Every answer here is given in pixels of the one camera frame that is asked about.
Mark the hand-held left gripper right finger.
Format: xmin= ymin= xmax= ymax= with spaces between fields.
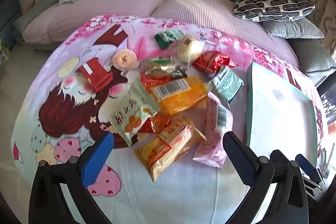
xmin=223 ymin=132 xmax=310 ymax=224

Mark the dark low table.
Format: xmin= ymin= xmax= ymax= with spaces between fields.
xmin=319 ymin=82 xmax=336 ymax=125

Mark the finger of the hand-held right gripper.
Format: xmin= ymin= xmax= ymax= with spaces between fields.
xmin=270 ymin=150 xmax=289 ymax=165
xmin=294 ymin=154 xmax=325 ymax=194

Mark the orange translucent snack packet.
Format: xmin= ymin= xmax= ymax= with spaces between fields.
xmin=150 ymin=76 xmax=210 ymax=116

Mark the teal snack packet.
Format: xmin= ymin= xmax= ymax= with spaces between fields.
xmin=207 ymin=65 xmax=244 ymax=104

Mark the white tray with green rim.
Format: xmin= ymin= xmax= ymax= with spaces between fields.
xmin=245 ymin=61 xmax=315 ymax=161

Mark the red gold-patterned cake packet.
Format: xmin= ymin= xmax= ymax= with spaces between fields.
xmin=138 ymin=72 xmax=172 ymax=134

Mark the black and white patterned pillow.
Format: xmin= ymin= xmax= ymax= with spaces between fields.
xmin=233 ymin=0 xmax=315 ymax=22

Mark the grey pillow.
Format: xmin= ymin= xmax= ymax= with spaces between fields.
xmin=261 ymin=18 xmax=325 ymax=39

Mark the yellow bread packet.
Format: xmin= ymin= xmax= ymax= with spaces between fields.
xmin=134 ymin=116 xmax=208 ymax=182

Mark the green biscuit packet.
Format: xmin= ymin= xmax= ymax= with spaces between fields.
xmin=154 ymin=30 xmax=185 ymax=49

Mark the clear packet with green print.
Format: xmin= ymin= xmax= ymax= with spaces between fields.
xmin=136 ymin=56 xmax=188 ymax=77

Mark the red packet with white stripe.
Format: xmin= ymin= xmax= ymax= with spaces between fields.
xmin=76 ymin=57 xmax=113 ymax=93

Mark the pink sofa seat cover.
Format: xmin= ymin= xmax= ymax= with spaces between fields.
xmin=22 ymin=0 xmax=175 ymax=43
xmin=151 ymin=0 xmax=300 ymax=69

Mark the round orange jelly cup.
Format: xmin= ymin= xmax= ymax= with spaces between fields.
xmin=113 ymin=48 xmax=138 ymax=70

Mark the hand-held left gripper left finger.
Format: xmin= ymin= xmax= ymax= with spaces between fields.
xmin=28 ymin=132 xmax=114 ymax=224

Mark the red and white snack packet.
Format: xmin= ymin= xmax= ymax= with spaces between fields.
xmin=193 ymin=51 xmax=238 ymax=73

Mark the pink snack packet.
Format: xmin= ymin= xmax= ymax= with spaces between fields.
xmin=192 ymin=91 xmax=234 ymax=169

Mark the dark blue cabinet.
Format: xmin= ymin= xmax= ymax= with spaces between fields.
xmin=0 ymin=0 xmax=21 ymax=48

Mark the white and green snack packet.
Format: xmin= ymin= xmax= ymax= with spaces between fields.
xmin=108 ymin=79 xmax=160 ymax=147

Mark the round bun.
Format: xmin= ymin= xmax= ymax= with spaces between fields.
xmin=168 ymin=34 xmax=210 ymax=63

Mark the printed cartoon blanket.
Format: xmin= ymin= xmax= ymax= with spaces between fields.
xmin=10 ymin=14 xmax=328 ymax=224

